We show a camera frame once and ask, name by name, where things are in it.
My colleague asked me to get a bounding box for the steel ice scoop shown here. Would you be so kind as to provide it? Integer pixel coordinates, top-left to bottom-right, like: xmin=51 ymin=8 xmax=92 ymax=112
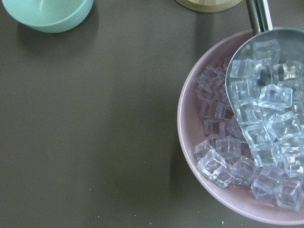
xmin=226 ymin=0 xmax=304 ymax=148

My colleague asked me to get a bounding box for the wooden stand with round base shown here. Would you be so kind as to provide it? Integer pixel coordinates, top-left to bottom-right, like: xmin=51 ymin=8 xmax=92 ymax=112
xmin=176 ymin=0 xmax=242 ymax=13

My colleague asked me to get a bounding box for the mint green bowl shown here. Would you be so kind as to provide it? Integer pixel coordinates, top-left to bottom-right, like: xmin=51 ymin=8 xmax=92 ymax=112
xmin=2 ymin=0 xmax=94 ymax=33

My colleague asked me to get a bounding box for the pink bowl of ice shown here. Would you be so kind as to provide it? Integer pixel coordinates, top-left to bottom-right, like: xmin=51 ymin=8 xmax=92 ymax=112
xmin=177 ymin=30 xmax=304 ymax=226

